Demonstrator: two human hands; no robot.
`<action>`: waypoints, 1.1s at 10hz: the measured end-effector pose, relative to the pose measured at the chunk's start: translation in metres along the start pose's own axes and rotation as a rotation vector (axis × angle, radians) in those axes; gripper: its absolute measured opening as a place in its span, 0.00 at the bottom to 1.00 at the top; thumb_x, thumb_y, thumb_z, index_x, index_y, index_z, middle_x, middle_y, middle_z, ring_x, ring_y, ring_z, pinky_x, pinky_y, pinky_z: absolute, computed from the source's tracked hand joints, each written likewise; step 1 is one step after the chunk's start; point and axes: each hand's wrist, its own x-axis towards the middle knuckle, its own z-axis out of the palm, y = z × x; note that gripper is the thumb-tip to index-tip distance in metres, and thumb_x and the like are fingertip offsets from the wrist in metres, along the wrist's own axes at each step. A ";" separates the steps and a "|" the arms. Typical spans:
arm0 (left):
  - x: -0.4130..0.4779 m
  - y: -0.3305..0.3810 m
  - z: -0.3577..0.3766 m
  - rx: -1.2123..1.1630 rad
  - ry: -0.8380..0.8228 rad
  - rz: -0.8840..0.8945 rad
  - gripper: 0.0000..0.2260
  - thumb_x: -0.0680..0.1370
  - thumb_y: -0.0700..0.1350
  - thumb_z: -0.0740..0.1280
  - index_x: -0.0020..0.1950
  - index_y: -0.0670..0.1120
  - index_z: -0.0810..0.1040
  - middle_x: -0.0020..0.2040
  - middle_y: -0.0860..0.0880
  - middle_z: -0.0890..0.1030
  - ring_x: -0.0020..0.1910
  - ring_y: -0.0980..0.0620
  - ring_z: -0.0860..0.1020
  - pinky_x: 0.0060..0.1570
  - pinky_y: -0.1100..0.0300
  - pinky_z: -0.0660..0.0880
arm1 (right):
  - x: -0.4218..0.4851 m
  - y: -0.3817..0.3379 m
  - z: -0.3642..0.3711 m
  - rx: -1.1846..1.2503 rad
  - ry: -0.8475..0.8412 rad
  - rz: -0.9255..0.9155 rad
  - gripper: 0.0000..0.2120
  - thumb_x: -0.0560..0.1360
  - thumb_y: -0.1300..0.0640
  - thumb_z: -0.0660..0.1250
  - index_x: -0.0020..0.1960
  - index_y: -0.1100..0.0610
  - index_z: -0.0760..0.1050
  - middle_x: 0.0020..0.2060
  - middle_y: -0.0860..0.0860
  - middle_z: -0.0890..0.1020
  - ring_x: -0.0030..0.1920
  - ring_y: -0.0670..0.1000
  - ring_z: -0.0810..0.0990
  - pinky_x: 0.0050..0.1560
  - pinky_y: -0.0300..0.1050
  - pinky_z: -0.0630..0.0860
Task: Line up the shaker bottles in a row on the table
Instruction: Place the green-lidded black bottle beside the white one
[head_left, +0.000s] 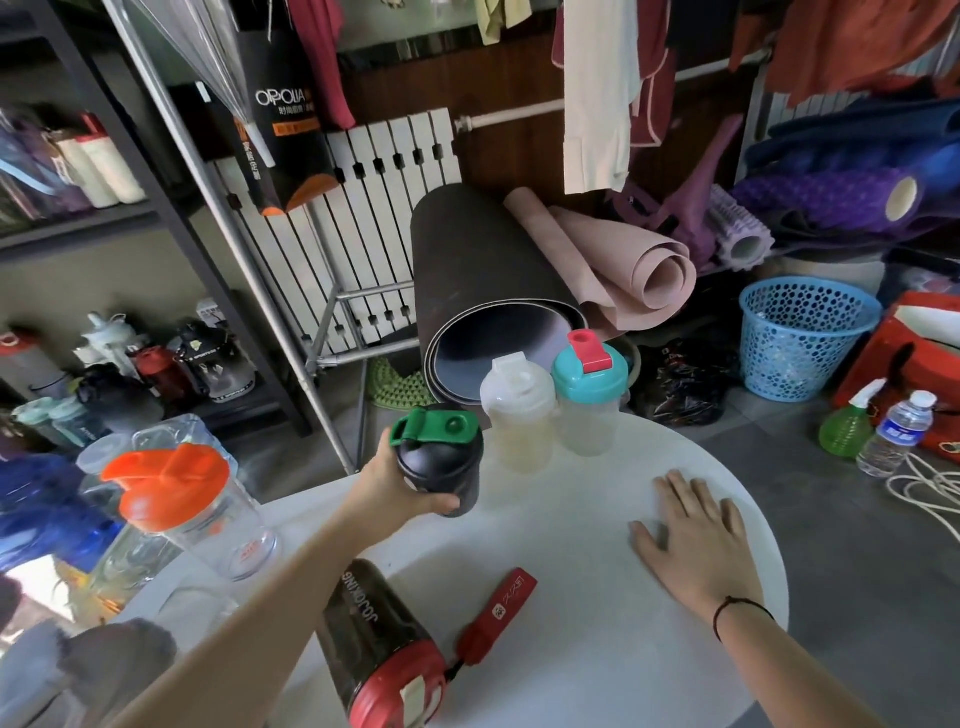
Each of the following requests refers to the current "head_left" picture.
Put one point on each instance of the person's right hand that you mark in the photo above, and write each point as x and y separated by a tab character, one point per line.
697	555

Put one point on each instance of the person's left hand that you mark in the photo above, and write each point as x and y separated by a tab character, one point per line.
382	495

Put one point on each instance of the black bottle green lid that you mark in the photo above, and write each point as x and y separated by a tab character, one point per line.
442	465

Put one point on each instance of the dark bottle red lid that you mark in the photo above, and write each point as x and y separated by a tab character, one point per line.
375	637

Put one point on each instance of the clear shaker white lid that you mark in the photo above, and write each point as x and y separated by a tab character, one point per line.
517	420

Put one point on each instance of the clear shaker teal lid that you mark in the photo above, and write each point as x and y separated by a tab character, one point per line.
589	375

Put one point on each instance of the cluster of small mixed bottles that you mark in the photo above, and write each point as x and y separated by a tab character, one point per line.
214	367

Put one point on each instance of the clear shaker orange lid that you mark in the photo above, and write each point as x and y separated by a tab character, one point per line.
165	480

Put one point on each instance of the small plastic water bottle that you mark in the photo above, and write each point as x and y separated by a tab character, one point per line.
892	435

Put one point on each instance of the grey shaker red logo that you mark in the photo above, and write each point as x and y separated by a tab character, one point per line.
120	667

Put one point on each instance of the person's left forearm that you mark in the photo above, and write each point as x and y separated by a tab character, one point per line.
247	660

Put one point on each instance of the green spiky massage mat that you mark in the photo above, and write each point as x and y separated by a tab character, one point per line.
397	386

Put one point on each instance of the white oval table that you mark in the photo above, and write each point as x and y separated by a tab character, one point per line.
562	540

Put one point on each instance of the black plastic bag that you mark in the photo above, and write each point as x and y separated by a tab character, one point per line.
682	382

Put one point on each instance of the green spray bottle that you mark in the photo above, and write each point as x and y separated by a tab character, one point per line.
844	435

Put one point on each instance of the blue plastic basket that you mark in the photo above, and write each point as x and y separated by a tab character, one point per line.
802	345

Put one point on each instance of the black rolled yoga mat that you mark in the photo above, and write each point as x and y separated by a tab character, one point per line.
480	255

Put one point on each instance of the pink rolled yoga mat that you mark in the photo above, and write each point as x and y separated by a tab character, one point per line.
645	277

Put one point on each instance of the red shopping bag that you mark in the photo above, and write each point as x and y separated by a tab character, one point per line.
922	360

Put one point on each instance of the white slatted radiator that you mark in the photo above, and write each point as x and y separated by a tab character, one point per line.
810	103
390	195

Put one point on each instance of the white round tub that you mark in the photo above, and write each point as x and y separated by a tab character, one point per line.
825	274

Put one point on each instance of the silver metal clothes rack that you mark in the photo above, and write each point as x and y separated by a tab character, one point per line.
223	225

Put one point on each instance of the purple bumpy foam roller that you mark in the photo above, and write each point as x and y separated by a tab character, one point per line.
817	199

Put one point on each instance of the black and orange paper bag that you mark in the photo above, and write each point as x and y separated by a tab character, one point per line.
285	127

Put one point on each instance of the black metal shelf rack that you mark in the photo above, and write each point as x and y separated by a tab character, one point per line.
75	229

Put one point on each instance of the blue foam roller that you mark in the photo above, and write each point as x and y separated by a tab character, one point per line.
825	161

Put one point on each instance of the red hanging garment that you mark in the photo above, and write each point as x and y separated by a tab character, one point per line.
322	60

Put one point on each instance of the navy blue folded mat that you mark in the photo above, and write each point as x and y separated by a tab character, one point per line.
862	127

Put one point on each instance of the maroon hanging garment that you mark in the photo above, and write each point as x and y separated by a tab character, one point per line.
656	97

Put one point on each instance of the white hanging garment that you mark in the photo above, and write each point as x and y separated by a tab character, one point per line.
600	90

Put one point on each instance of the clear folded umbrella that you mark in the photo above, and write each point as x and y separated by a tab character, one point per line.
195	60

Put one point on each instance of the yellow-green hanging cloth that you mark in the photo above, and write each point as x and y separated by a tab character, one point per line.
502	15

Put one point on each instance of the orange hanging garment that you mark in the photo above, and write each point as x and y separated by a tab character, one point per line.
847	45

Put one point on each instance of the mauve plastic frame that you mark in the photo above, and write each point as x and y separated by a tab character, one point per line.
690	202

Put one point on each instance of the white wall pipe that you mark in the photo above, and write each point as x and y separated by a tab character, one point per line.
517	112

